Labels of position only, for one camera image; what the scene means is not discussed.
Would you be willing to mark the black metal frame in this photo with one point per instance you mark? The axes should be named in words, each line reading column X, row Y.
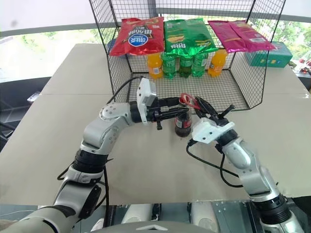
column 17, row 109

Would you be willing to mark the glass cola bottle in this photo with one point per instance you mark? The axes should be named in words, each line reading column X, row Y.
column 182, row 126

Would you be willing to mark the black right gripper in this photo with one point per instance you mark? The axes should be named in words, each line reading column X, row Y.
column 216, row 120

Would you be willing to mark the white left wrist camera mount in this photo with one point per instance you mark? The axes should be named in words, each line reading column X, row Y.
column 145, row 91

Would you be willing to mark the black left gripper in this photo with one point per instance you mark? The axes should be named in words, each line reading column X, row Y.
column 157, row 113

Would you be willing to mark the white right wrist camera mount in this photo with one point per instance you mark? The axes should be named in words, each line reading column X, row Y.
column 206, row 132

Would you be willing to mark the green chip bag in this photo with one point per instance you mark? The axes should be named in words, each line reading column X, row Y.
column 187, row 36

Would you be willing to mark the red bottle opener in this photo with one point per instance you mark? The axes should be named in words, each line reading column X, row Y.
column 195, row 103

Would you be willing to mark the green soda bottle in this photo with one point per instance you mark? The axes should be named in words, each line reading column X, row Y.
column 169, row 66
column 200, row 65
column 185, row 68

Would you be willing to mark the red chip bag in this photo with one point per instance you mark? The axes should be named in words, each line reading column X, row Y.
column 138, row 36

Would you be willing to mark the red clutter objects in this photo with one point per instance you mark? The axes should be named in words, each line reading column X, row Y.
column 302, row 66

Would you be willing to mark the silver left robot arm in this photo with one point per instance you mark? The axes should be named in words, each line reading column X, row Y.
column 97, row 136

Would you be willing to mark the pink chip bag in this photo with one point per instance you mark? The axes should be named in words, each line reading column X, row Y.
column 255, row 36
column 222, row 36

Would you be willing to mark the orange soda bottle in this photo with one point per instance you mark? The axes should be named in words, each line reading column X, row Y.
column 155, row 66
column 217, row 64

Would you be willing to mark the white rounded robot leg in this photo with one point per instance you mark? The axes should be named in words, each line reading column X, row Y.
column 202, row 214
column 136, row 213

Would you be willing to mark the teal cardboard box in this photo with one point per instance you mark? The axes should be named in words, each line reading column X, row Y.
column 279, row 55

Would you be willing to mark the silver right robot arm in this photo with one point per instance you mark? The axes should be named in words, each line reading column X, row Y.
column 252, row 174

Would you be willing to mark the grey robot torso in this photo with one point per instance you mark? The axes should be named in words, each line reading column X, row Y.
column 155, row 227

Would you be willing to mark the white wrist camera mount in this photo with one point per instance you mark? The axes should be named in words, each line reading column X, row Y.
column 206, row 132
column 145, row 91

